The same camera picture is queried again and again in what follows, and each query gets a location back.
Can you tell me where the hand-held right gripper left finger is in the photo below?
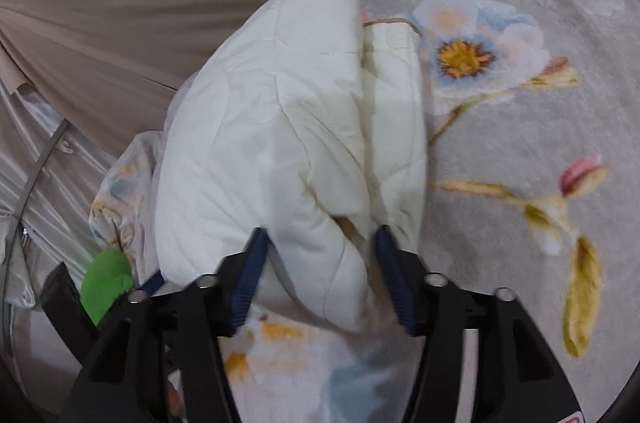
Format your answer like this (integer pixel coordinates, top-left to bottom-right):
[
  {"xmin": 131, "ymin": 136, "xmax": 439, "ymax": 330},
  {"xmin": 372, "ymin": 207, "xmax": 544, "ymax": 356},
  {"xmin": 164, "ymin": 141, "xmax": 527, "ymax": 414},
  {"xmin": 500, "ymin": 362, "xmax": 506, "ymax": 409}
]
[{"xmin": 60, "ymin": 227, "xmax": 270, "ymax": 423}]

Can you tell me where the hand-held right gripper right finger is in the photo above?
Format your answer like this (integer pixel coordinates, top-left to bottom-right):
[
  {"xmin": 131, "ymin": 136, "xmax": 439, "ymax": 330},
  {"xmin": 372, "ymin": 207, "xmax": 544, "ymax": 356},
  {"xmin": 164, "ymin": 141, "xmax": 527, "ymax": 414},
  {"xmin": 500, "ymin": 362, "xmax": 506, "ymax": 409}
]
[{"xmin": 377, "ymin": 225, "xmax": 584, "ymax": 423}]

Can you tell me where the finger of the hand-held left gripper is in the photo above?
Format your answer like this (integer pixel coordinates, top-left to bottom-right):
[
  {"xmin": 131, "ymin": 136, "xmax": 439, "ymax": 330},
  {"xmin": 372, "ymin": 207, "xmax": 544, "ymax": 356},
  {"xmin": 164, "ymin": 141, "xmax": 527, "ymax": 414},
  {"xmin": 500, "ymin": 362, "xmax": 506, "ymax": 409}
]
[{"xmin": 137, "ymin": 269, "xmax": 165, "ymax": 297}]

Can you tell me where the white quilted jacket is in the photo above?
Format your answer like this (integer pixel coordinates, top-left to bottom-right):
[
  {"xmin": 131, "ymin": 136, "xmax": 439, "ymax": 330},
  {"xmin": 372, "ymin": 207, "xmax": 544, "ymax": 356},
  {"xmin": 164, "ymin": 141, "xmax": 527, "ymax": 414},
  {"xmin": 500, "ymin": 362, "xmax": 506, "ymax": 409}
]
[{"xmin": 155, "ymin": 0, "xmax": 429, "ymax": 334}]

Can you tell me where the silver satin curtain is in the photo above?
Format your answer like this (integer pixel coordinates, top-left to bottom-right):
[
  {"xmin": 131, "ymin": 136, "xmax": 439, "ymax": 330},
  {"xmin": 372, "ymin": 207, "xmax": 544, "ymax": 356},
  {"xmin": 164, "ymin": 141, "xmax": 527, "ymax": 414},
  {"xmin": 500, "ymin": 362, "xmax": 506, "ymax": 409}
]
[{"xmin": 0, "ymin": 86, "xmax": 119, "ymax": 311}]

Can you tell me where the grey floral plush blanket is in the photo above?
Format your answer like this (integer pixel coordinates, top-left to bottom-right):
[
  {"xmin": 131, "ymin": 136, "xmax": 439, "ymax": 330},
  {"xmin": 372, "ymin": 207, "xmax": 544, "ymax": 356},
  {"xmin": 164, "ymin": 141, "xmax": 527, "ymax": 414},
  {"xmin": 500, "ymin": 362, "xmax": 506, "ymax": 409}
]
[{"xmin": 350, "ymin": 0, "xmax": 640, "ymax": 423}]

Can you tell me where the white floral bedsheet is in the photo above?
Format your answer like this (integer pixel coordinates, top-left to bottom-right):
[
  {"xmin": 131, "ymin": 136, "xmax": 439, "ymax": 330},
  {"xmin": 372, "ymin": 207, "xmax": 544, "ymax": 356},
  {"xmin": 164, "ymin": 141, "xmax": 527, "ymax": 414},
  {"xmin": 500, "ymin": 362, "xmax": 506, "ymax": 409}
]
[{"xmin": 89, "ymin": 130, "xmax": 427, "ymax": 423}]

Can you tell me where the grey metal rod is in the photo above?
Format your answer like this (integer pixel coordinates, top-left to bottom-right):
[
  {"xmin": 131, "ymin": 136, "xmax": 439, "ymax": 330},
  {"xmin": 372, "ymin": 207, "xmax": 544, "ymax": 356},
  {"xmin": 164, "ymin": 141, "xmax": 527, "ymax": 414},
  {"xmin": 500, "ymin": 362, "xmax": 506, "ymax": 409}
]
[{"xmin": 0, "ymin": 118, "xmax": 69, "ymax": 344}]

